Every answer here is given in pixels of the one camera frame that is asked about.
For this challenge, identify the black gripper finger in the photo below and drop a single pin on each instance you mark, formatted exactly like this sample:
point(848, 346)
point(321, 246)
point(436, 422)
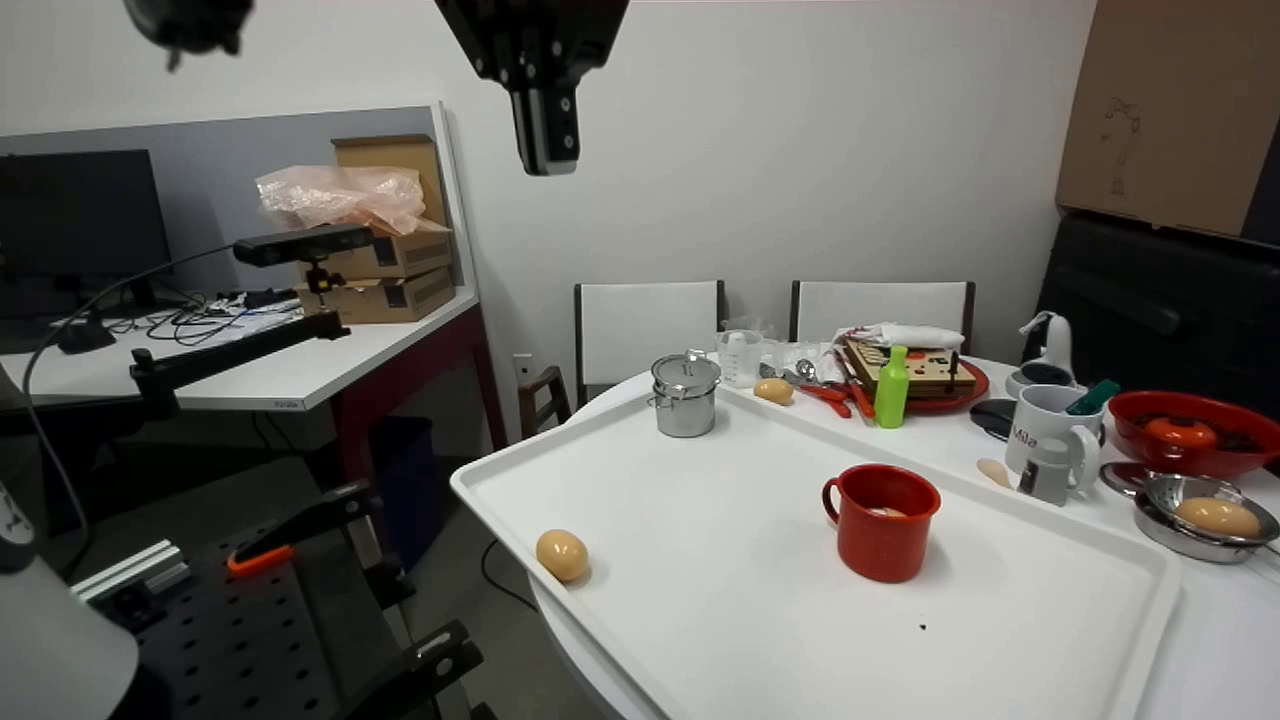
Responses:
point(561, 132)
point(528, 132)

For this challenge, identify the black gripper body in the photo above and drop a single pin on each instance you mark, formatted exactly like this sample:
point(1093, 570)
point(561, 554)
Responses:
point(532, 35)

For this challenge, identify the tan egg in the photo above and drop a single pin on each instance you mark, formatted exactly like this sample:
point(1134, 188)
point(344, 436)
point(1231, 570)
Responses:
point(774, 394)
point(561, 556)
point(1216, 518)

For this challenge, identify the red mug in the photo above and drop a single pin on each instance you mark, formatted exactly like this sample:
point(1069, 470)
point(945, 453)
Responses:
point(881, 540)

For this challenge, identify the white printed mug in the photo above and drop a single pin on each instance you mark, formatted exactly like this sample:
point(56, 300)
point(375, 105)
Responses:
point(1044, 442)

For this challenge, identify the tall cardboard box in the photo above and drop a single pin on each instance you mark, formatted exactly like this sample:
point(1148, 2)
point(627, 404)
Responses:
point(400, 154)

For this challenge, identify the thin cardboard box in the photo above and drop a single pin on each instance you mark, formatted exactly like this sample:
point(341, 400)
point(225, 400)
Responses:
point(422, 248)

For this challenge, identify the wide cardboard box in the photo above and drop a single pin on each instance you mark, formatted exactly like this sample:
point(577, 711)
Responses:
point(386, 299)

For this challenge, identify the white chair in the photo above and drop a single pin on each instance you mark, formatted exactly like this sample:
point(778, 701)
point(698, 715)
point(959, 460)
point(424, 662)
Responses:
point(881, 313)
point(646, 335)

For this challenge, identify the clear plastic container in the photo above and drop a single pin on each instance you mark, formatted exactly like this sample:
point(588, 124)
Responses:
point(746, 352)

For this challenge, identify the steel pot with lid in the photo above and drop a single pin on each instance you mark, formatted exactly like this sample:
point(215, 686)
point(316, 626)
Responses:
point(687, 400)

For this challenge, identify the grey desk partition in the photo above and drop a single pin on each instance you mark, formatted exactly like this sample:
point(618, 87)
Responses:
point(215, 175)

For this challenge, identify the white desk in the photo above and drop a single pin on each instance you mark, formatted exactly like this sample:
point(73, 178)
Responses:
point(267, 381)

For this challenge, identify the white cloth red print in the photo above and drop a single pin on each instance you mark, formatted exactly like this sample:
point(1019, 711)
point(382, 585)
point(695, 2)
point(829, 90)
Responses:
point(907, 335)

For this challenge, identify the green plastic bottle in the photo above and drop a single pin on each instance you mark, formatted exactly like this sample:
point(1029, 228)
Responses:
point(892, 394)

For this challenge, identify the wooden board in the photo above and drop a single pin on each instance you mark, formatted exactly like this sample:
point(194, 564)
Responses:
point(934, 364)

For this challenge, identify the black monitor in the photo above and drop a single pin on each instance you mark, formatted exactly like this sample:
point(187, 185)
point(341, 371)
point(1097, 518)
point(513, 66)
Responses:
point(81, 227)

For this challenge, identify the red plate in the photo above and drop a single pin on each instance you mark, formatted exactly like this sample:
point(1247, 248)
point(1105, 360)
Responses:
point(962, 397)

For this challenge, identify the white plastic tray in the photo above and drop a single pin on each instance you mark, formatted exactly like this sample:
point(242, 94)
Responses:
point(746, 601)

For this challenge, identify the white spray bottle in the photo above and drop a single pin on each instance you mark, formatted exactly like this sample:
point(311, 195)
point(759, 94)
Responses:
point(1053, 342)

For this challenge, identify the cream oval piece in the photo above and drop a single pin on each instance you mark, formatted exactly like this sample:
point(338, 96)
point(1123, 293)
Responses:
point(999, 475)

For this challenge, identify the black workbench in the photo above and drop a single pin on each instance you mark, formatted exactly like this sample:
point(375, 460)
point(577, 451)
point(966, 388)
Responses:
point(267, 640)

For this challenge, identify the green marker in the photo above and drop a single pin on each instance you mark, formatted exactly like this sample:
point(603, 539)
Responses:
point(1097, 394)

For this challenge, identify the large cardboard box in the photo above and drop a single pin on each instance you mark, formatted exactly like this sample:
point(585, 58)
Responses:
point(1174, 120)

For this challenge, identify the orange toy fruit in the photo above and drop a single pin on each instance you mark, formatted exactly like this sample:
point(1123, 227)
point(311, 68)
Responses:
point(1180, 432)

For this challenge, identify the white rounded object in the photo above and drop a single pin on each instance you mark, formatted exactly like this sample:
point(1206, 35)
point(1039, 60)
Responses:
point(55, 652)

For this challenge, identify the red bowl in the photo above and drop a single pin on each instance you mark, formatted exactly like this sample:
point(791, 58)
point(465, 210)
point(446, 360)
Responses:
point(1203, 460)

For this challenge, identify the black stereo camera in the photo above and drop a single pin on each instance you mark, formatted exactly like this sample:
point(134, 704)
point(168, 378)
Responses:
point(300, 246)

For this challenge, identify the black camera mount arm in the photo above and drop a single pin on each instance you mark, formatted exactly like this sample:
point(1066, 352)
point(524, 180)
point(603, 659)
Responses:
point(225, 352)

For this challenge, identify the aluminium rail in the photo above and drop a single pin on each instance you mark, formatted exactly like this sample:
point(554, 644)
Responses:
point(125, 570)

